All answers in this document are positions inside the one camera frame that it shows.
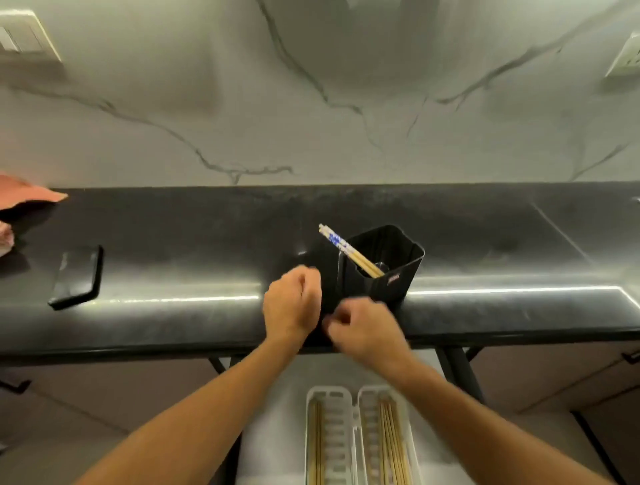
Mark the person's right hand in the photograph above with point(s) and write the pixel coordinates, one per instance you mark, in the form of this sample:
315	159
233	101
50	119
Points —
370	335

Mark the blue patterned bamboo chopstick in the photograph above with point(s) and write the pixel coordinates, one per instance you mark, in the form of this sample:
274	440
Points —
350	256
345	245

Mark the pink cloth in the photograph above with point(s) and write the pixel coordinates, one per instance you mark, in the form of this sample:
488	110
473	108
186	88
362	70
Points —
22	192

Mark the white plastic chopstick tray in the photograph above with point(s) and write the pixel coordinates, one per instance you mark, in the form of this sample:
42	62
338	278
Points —
352	439

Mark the black smartphone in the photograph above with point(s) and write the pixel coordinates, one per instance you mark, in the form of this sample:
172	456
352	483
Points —
77	277

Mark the person's right fingers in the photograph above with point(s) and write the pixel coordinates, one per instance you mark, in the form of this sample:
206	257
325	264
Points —
340	322

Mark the person's left hand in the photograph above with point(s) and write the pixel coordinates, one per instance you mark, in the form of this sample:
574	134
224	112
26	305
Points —
290	310

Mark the black metal bar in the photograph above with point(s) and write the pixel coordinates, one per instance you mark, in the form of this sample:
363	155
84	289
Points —
595	444

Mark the black plastic utensil holder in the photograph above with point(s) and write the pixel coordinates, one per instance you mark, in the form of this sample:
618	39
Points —
385	270

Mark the person's right forearm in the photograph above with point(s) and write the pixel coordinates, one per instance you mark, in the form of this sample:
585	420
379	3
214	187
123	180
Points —
470	429

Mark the person's left fingers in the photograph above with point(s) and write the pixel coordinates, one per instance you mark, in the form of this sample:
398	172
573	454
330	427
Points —
310	285

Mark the person's left forearm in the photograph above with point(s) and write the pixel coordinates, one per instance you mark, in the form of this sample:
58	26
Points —
200	424

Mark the bundle of plain bamboo chopsticks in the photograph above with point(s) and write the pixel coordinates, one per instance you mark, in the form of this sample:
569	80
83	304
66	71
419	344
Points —
395	442
316	444

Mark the white wall socket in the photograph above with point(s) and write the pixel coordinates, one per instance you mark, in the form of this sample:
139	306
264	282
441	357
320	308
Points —
625	56

